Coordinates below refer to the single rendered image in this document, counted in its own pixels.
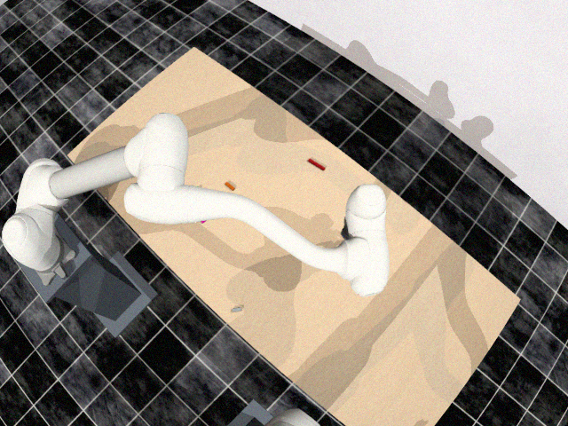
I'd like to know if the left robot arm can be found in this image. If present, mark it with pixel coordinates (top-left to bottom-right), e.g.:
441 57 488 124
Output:
2 113 390 297

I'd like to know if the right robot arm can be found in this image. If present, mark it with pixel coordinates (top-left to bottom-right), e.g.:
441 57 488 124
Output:
265 408 320 426

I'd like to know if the dark red rod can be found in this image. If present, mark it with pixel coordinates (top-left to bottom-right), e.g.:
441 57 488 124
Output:
308 159 326 171

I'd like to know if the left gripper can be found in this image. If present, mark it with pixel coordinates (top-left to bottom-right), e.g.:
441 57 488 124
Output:
341 219 349 241

